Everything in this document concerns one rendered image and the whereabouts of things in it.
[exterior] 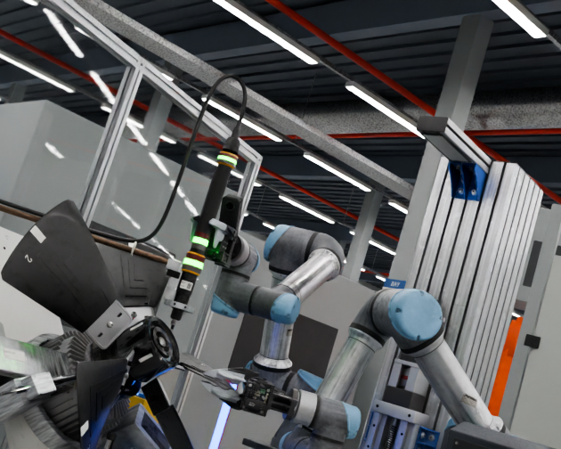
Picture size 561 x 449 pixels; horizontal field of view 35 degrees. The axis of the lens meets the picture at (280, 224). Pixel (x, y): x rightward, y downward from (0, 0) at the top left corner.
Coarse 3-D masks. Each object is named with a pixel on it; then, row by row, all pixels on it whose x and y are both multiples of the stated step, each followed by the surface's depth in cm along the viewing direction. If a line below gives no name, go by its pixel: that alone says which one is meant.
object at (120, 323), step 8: (112, 304) 179; (120, 304) 180; (104, 312) 178; (112, 312) 179; (120, 312) 180; (96, 320) 177; (104, 320) 178; (112, 320) 179; (120, 320) 180; (128, 320) 181; (88, 328) 176; (96, 328) 177; (104, 328) 178; (112, 328) 179; (120, 328) 180; (96, 336) 178; (104, 336) 179; (112, 336) 179; (104, 344) 179
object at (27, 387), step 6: (54, 378) 164; (60, 378) 166; (66, 378) 168; (72, 378) 170; (30, 384) 157; (54, 384) 163; (60, 384) 165; (12, 390) 152; (18, 390) 153; (24, 390) 155; (30, 390) 157
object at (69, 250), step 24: (48, 216) 171; (72, 216) 175; (24, 240) 166; (48, 240) 170; (72, 240) 174; (24, 264) 166; (48, 264) 169; (72, 264) 173; (96, 264) 177; (24, 288) 166; (48, 288) 170; (72, 288) 173; (96, 288) 176; (72, 312) 173; (96, 312) 176
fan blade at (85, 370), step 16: (80, 368) 149; (96, 368) 155; (112, 368) 162; (80, 384) 149; (96, 384) 155; (112, 384) 163; (80, 400) 149; (96, 400) 155; (112, 400) 166; (80, 416) 149; (96, 416) 156; (80, 432) 149; (96, 432) 158; (80, 448) 150
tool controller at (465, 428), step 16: (464, 432) 189; (480, 432) 192; (496, 432) 194; (448, 448) 190; (464, 448) 188; (480, 448) 187; (496, 448) 185; (512, 448) 184; (528, 448) 186; (544, 448) 188
